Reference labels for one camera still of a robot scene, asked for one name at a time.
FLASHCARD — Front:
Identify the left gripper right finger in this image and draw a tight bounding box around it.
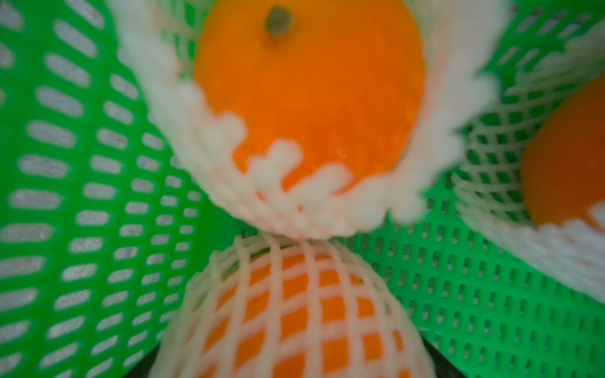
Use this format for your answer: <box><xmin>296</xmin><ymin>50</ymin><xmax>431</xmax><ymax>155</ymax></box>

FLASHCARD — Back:
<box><xmin>422</xmin><ymin>337</ymin><xmax>467</xmax><ymax>378</ymax></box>

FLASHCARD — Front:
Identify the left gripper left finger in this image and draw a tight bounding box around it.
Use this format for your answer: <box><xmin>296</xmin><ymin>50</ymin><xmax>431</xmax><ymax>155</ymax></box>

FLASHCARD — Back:
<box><xmin>124</xmin><ymin>346</ymin><xmax>159</xmax><ymax>378</ymax></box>

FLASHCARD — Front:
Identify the netted orange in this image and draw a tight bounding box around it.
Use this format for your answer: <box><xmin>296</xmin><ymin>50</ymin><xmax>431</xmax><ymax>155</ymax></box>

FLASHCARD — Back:
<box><xmin>150</xmin><ymin>235</ymin><xmax>436</xmax><ymax>377</ymax></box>
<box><xmin>455</xmin><ymin>17</ymin><xmax>604</xmax><ymax>301</ymax></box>
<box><xmin>107</xmin><ymin>1</ymin><xmax>510</xmax><ymax>239</ymax></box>

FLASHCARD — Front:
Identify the green plastic basket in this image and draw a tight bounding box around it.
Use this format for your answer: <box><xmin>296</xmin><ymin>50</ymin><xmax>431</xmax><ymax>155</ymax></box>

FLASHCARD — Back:
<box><xmin>1</xmin><ymin>1</ymin><xmax>604</xmax><ymax>377</ymax></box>

